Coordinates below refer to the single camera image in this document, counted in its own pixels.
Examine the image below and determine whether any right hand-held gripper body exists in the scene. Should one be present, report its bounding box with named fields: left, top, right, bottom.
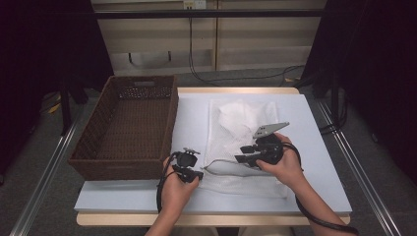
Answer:
left=252, top=121, right=291, bottom=166

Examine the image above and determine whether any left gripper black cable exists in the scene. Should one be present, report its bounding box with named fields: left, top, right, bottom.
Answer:
left=155, top=151, right=180, bottom=214

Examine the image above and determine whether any thin black floor cable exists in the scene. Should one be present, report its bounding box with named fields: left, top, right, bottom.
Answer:
left=188, top=18, right=306, bottom=87

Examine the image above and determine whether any white cloth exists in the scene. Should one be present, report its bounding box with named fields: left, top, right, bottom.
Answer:
left=200, top=97, right=291, bottom=200

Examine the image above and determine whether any light wooden table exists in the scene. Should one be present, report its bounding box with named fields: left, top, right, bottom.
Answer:
left=76, top=87, right=351, bottom=227

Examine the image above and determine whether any black curtain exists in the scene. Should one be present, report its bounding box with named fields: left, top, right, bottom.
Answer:
left=301, top=0, right=417, bottom=185
left=0, top=0, right=114, bottom=175

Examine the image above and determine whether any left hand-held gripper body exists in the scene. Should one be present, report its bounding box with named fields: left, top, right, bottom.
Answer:
left=172, top=147, right=201, bottom=183

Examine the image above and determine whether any bundle of black cables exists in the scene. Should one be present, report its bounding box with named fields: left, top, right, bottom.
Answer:
left=319, top=97, right=349, bottom=136

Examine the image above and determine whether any beige wooden cabinet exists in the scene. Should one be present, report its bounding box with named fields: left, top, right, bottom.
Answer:
left=90, top=0, right=328, bottom=77

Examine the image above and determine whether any metal floor rail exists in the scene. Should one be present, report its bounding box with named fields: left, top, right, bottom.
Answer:
left=9, top=101, right=85, bottom=236
left=316, top=101, right=402, bottom=236

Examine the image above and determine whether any white wall socket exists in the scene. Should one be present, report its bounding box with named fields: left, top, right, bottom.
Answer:
left=183, top=0, right=207, bottom=10

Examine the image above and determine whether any person's left hand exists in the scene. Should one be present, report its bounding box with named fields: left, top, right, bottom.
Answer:
left=162, top=156, right=200, bottom=210

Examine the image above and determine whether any brown wicker basket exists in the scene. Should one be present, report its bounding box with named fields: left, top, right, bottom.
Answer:
left=67, top=75, right=180, bottom=182

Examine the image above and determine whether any person's right hand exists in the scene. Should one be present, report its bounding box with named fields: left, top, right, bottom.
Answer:
left=256, top=132, right=304, bottom=188

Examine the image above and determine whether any black metal stand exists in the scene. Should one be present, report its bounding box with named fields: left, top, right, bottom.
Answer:
left=58, top=78, right=74, bottom=136

